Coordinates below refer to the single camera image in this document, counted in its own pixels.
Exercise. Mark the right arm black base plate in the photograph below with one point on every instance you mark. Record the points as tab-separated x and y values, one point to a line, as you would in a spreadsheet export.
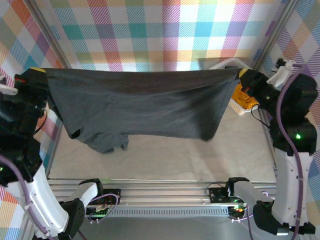
217	195

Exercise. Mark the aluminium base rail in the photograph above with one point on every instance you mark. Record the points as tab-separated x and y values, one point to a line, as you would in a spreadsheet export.
162	195

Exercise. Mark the black t-shirt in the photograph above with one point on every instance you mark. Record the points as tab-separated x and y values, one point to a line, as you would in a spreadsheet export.
140	105

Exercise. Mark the aluminium side rail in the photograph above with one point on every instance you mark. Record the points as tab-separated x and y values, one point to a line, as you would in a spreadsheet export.
53	155
264	117

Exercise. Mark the aluminium corner post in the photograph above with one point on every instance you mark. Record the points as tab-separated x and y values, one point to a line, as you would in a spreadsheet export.
58	42
275	37

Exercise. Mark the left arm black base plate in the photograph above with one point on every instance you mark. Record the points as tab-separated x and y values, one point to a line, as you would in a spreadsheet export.
115	192

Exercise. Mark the orange t-shirt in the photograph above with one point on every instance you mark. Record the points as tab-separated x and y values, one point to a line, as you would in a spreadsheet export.
243	98

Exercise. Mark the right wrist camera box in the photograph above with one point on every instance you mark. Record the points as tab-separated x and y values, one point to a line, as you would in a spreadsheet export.
280	62

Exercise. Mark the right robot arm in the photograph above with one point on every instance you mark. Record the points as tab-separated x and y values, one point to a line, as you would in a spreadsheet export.
287	190

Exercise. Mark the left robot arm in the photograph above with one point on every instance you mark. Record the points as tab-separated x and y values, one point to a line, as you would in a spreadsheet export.
40	200

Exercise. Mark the white plastic basket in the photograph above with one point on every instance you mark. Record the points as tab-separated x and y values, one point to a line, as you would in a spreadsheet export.
240	111

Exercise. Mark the grey metal panel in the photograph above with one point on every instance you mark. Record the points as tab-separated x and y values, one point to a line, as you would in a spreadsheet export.
162	230

